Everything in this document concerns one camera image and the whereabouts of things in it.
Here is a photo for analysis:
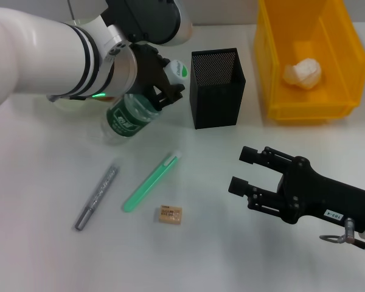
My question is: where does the clear green-label water bottle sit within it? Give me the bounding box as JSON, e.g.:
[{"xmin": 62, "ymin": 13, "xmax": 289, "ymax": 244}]
[{"xmin": 100, "ymin": 59, "xmax": 190, "ymax": 146}]

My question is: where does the grey marker pen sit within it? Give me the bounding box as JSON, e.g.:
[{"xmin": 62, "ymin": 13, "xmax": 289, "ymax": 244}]
[{"xmin": 74, "ymin": 164, "xmax": 119, "ymax": 231}]

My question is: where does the mint green pen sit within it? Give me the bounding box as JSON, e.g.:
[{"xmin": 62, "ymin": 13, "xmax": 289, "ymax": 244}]
[{"xmin": 121, "ymin": 148, "xmax": 183, "ymax": 214}]

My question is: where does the small tan eraser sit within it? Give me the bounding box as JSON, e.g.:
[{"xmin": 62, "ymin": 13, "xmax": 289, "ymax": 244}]
[{"xmin": 158, "ymin": 204, "xmax": 183, "ymax": 226}]

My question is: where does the white paper ball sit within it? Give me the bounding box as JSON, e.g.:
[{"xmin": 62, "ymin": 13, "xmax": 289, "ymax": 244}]
[{"xmin": 282, "ymin": 57, "xmax": 323, "ymax": 91}]

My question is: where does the right gripper cable with plugs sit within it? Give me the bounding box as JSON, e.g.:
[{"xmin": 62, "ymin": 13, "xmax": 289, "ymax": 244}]
[{"xmin": 319, "ymin": 217, "xmax": 365, "ymax": 259}]

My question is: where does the black mesh pen holder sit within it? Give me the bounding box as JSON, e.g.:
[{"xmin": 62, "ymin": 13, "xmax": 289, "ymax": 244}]
[{"xmin": 189, "ymin": 47, "xmax": 246, "ymax": 130}]

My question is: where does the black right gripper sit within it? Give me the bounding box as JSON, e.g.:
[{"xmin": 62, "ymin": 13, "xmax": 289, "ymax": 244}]
[{"xmin": 228, "ymin": 145, "xmax": 365, "ymax": 234}]

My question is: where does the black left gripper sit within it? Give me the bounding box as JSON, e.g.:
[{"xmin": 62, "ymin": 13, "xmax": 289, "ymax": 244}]
[{"xmin": 129, "ymin": 43, "xmax": 186, "ymax": 111}]

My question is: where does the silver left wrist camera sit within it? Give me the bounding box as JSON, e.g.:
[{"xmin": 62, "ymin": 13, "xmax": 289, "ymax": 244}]
[{"xmin": 105, "ymin": 0, "xmax": 193, "ymax": 47}]

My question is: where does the yellow plastic bin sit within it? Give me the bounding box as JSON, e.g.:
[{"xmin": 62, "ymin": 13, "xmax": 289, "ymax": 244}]
[{"xmin": 254, "ymin": 0, "xmax": 365, "ymax": 123}]

